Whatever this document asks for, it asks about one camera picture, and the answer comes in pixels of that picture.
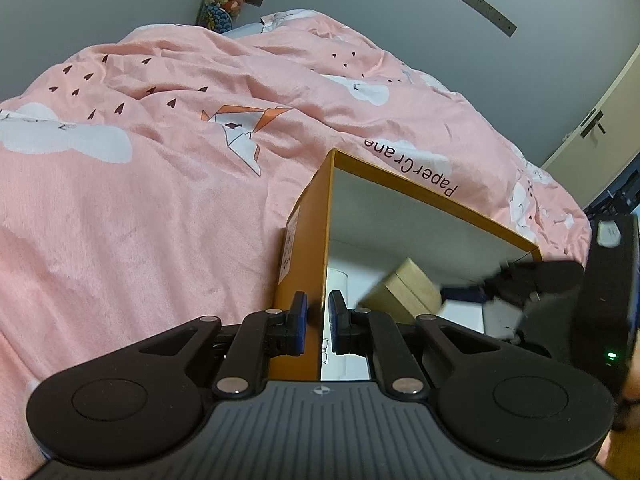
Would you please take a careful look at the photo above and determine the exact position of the white printed pillow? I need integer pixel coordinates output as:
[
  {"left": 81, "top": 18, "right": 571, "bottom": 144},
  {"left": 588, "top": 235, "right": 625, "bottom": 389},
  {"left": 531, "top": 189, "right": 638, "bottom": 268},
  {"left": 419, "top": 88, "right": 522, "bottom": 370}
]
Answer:
[{"left": 222, "top": 8, "right": 321, "bottom": 37}]

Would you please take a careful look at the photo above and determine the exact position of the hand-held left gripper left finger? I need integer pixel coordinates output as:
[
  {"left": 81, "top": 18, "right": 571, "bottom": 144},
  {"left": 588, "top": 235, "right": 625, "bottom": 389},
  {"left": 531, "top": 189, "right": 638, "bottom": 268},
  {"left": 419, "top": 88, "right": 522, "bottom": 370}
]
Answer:
[{"left": 136, "top": 291, "right": 309, "bottom": 401}]

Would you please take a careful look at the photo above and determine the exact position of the white box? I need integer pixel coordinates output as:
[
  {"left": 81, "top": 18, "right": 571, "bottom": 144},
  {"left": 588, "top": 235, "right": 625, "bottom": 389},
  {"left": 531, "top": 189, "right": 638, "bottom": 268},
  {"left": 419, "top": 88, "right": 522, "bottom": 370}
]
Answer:
[{"left": 320, "top": 266, "right": 373, "bottom": 382}]

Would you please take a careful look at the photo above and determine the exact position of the pink printed blanket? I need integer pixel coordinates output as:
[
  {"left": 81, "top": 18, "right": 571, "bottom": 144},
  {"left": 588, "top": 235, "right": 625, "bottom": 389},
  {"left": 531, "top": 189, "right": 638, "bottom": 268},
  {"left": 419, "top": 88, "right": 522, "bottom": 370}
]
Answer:
[{"left": 0, "top": 7, "right": 594, "bottom": 467}]

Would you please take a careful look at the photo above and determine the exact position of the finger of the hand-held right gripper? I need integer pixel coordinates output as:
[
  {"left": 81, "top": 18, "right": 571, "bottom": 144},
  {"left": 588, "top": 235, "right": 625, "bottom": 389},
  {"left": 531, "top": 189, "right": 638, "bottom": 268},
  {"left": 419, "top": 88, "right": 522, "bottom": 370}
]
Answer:
[
  {"left": 440, "top": 280, "right": 540, "bottom": 311},
  {"left": 497, "top": 258, "right": 586, "bottom": 295}
]

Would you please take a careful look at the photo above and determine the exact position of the orange cardboard box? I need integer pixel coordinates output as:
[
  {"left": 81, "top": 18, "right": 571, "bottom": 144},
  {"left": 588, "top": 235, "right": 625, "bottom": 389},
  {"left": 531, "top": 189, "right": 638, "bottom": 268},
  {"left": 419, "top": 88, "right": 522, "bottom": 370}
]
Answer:
[{"left": 270, "top": 149, "right": 543, "bottom": 383}]

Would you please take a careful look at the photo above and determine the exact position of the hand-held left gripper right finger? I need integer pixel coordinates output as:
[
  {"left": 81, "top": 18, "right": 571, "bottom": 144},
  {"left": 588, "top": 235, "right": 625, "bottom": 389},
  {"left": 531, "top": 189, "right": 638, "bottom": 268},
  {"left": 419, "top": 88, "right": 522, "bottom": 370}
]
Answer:
[{"left": 327, "top": 290, "right": 507, "bottom": 397}]

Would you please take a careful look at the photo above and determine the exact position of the black door handle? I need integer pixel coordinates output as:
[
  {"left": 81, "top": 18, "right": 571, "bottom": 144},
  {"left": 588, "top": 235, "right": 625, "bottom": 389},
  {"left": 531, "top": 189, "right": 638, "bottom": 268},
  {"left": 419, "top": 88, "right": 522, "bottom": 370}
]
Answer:
[{"left": 581, "top": 108, "right": 607, "bottom": 137}]

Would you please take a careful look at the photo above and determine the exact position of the small tan box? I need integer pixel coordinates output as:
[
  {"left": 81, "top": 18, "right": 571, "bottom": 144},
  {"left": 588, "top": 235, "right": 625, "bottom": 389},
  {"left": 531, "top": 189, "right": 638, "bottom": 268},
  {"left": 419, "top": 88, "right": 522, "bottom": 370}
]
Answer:
[{"left": 360, "top": 257, "right": 444, "bottom": 326}]

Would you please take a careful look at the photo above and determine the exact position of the blue patterned cushion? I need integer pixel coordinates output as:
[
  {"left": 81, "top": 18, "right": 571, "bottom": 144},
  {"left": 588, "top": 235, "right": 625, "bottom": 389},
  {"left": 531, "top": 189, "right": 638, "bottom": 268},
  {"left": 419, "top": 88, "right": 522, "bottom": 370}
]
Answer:
[{"left": 201, "top": 2, "right": 236, "bottom": 34}]

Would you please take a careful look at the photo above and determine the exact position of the grey wall strip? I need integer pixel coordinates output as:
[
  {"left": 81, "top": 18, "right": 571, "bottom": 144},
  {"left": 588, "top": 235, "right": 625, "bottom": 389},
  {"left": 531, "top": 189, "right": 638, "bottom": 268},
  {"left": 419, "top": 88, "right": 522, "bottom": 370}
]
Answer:
[{"left": 457, "top": 0, "right": 517, "bottom": 38}]

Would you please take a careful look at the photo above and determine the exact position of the dark shelf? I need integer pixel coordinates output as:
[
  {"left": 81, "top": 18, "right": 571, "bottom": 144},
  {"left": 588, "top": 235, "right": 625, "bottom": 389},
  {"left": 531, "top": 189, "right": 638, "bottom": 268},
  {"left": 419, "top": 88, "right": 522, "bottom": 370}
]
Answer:
[{"left": 582, "top": 157, "right": 640, "bottom": 221}]

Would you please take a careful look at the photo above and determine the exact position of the beige door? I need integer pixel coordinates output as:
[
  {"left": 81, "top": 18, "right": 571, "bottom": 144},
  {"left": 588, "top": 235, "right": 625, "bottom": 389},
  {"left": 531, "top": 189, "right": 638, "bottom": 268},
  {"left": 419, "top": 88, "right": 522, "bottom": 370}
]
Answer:
[{"left": 542, "top": 45, "right": 640, "bottom": 207}]

